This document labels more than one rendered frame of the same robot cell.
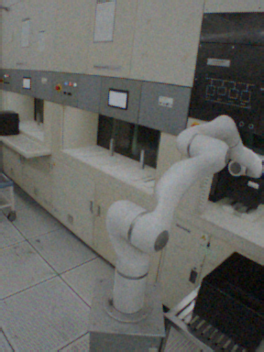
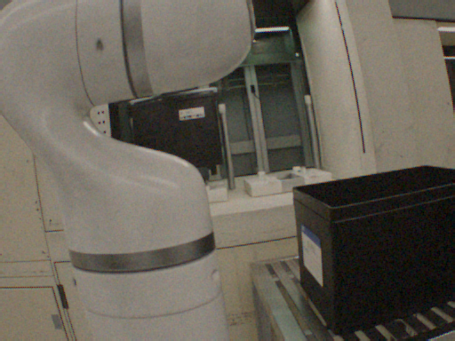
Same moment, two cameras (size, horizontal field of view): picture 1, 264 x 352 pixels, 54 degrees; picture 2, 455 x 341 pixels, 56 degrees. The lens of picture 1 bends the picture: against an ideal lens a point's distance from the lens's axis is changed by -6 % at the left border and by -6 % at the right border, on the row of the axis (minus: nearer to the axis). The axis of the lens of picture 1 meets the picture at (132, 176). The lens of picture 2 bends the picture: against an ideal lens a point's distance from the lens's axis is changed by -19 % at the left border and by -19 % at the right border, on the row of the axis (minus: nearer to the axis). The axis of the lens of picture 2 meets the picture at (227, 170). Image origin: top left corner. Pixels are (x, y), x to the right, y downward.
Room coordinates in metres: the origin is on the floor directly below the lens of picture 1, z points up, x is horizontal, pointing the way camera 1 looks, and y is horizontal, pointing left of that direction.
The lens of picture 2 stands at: (0.45, 0.19, 1.03)
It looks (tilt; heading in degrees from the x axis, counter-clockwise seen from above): 4 degrees down; 314
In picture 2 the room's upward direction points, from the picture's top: 8 degrees counter-clockwise
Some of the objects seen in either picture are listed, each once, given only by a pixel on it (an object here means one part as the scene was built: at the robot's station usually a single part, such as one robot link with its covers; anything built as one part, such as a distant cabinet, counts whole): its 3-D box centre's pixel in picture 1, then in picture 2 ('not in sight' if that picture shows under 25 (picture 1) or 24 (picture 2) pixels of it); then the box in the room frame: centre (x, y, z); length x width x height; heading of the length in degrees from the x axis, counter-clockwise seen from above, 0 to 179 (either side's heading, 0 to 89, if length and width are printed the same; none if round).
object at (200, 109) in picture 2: (251, 181); (175, 123); (1.48, -0.72, 1.08); 0.24 x 0.20 x 0.32; 47
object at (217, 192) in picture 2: (244, 208); (184, 193); (1.48, -0.72, 0.89); 0.22 x 0.21 x 0.04; 137
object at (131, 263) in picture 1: (129, 236); (80, 107); (0.79, -0.01, 1.07); 0.19 x 0.12 x 0.24; 46
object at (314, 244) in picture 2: (243, 297); (394, 236); (0.76, -0.49, 0.85); 0.28 x 0.28 x 0.17; 46
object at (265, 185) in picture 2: not in sight; (286, 179); (1.30, -0.92, 0.89); 0.22 x 0.21 x 0.04; 137
